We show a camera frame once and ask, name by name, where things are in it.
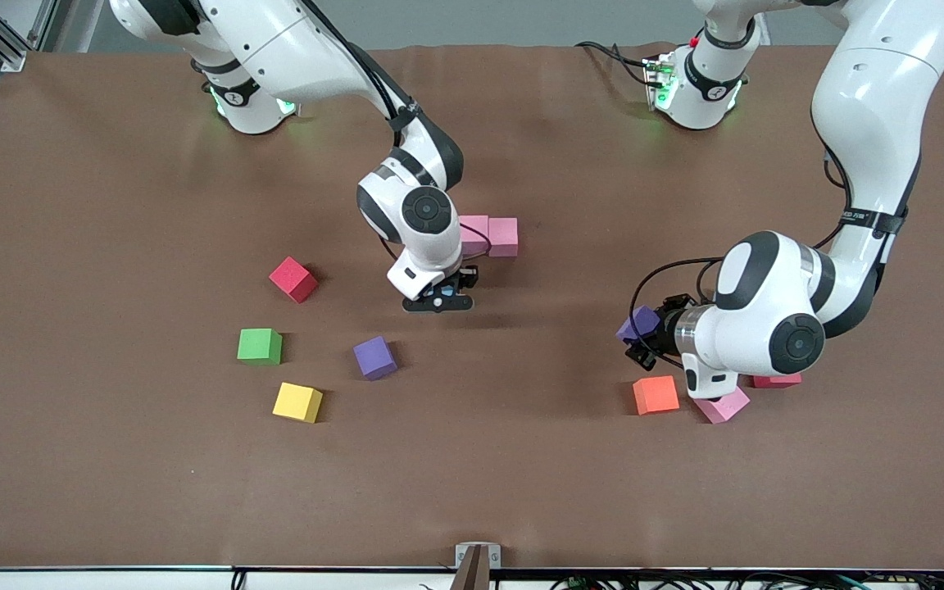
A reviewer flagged purple foam cube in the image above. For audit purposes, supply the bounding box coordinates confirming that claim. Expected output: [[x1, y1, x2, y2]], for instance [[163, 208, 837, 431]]
[[352, 335, 399, 382], [615, 305, 661, 345]]

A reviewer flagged pink foam cube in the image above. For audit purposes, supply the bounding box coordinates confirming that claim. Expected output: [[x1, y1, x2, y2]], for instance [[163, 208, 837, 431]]
[[697, 388, 752, 425], [488, 217, 520, 258], [460, 216, 491, 256]]

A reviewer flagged orange foam cube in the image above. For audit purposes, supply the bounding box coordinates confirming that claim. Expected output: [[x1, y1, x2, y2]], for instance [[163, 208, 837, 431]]
[[633, 375, 681, 416]]

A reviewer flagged brown table cover sheet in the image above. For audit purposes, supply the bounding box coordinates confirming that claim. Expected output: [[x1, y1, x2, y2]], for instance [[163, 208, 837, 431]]
[[0, 41, 944, 571]]

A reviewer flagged yellow foam cube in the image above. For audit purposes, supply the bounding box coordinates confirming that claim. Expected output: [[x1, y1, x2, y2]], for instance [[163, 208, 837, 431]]
[[272, 382, 325, 424]]

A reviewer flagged green foam cube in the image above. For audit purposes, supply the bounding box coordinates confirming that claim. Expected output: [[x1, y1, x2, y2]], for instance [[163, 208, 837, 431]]
[[237, 328, 284, 366]]

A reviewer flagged grey connector plate green light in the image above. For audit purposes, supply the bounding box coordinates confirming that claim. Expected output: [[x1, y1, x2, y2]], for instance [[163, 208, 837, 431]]
[[642, 54, 679, 110]]

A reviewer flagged small grey metal bracket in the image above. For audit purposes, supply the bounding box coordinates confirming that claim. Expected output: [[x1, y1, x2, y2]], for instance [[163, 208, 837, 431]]
[[455, 542, 502, 570]]

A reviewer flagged black arm base cable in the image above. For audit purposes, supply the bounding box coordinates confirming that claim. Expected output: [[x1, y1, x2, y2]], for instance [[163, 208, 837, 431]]
[[575, 39, 655, 88]]

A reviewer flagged brown camera mount strip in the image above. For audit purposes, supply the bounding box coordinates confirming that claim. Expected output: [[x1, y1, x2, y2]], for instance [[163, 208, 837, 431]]
[[449, 545, 492, 590]]

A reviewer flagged white table edge rail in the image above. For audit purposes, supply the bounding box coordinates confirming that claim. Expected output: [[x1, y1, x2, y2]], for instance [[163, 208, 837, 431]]
[[0, 568, 944, 590]]

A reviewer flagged aluminium frame profile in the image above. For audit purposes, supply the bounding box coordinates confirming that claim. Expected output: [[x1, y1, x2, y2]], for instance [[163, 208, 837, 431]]
[[0, 0, 59, 73]]

